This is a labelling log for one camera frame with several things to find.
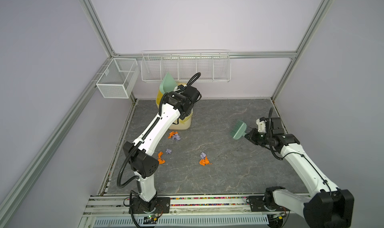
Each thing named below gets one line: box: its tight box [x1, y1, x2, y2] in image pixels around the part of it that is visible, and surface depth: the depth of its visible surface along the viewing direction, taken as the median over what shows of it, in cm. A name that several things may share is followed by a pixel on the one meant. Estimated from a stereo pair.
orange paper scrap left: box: [157, 151, 166, 165], surface depth 91 cm
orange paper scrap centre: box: [199, 155, 212, 166], surface depth 89 cm
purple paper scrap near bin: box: [172, 133, 181, 140], surface depth 98 cm
